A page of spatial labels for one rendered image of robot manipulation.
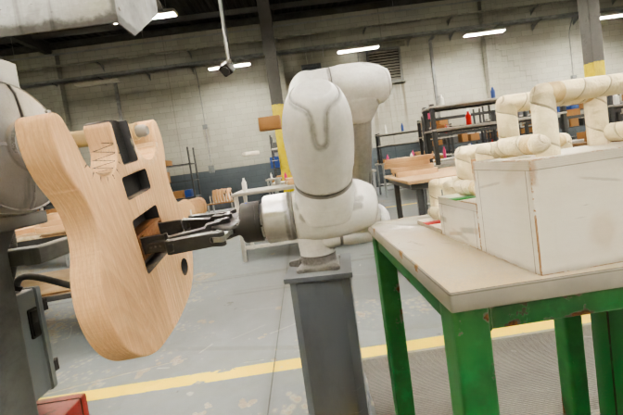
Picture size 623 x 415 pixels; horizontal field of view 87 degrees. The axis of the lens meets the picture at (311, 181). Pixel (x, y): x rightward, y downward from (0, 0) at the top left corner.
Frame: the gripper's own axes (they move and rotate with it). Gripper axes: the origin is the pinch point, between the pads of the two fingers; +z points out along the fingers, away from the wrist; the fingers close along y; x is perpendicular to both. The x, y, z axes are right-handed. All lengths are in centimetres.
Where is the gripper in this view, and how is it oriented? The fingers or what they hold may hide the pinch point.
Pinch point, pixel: (154, 236)
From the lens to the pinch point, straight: 68.1
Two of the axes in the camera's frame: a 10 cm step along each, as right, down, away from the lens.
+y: -0.6, -2.1, 9.8
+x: -1.4, -9.7, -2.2
